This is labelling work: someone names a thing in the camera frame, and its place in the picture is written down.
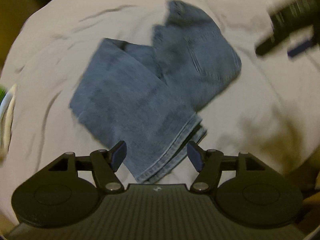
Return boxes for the blue denim jeans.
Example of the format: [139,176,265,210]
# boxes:
[69,0,241,184]

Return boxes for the white textured duvet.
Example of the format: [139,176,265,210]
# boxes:
[1,0,319,222]

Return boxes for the green white object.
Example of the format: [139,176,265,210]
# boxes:
[1,84,17,163]

